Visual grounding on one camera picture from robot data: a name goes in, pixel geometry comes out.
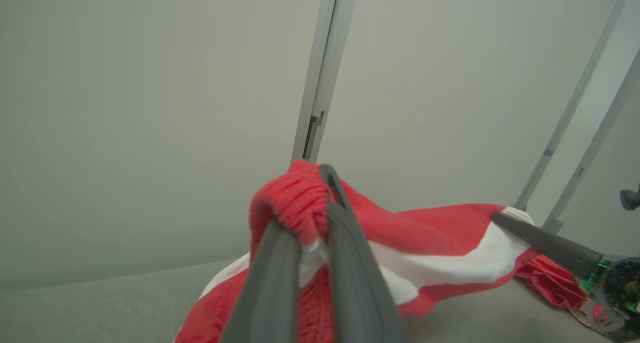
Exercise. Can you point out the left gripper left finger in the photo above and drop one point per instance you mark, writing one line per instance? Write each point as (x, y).
(270, 293)

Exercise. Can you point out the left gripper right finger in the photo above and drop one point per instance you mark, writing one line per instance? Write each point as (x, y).
(357, 293)

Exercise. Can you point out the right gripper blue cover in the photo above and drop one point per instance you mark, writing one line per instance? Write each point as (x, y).
(622, 288)

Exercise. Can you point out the red basketball jersey number 23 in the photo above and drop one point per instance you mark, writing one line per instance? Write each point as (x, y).
(550, 283)

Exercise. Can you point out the red shorts with white band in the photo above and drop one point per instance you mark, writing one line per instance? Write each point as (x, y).
(430, 233)

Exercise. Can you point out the slim grey partition post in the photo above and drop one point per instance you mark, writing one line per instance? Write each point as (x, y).
(595, 148)
(575, 98)

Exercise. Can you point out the wide grey partition post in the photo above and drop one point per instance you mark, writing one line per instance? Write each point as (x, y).
(327, 58)

